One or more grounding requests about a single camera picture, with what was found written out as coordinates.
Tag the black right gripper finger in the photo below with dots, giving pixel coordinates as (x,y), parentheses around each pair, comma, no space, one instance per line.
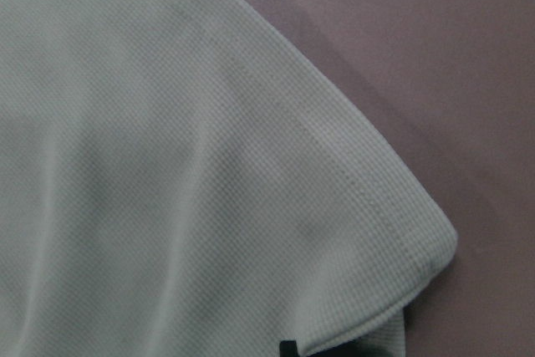
(288,348)

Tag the sage green long-sleeve shirt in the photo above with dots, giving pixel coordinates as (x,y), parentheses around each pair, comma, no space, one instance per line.
(177,179)

